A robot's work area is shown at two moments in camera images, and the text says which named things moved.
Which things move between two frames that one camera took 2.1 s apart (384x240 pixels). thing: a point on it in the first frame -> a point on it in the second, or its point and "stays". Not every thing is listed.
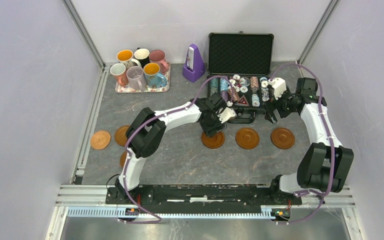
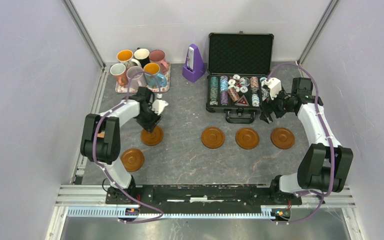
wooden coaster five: [282, 138] stays
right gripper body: [284, 105] stays
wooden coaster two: [247, 138] stays
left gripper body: [208, 126] -> [149, 120]
